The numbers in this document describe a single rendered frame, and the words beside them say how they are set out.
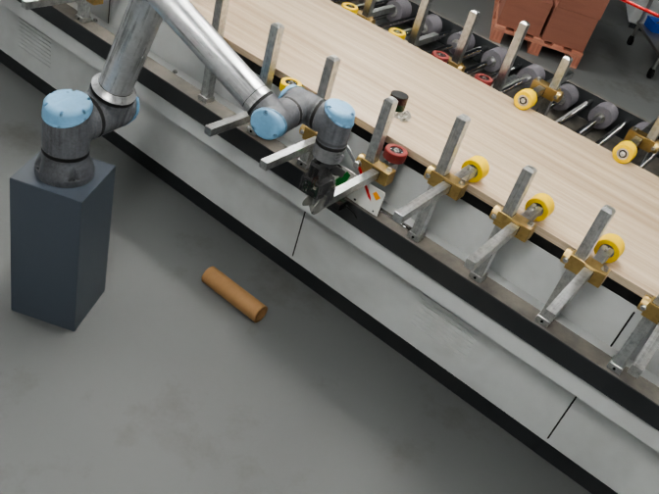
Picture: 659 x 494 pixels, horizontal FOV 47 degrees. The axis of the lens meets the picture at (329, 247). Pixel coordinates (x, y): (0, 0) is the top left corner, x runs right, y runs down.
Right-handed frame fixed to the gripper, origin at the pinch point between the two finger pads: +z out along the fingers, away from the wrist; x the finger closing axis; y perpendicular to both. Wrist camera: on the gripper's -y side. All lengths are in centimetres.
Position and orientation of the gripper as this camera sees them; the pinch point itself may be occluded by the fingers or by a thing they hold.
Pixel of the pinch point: (315, 210)
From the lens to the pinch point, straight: 230.8
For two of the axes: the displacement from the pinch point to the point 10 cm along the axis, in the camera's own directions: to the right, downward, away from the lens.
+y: -6.0, 3.7, -7.1
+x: 7.6, 5.3, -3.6
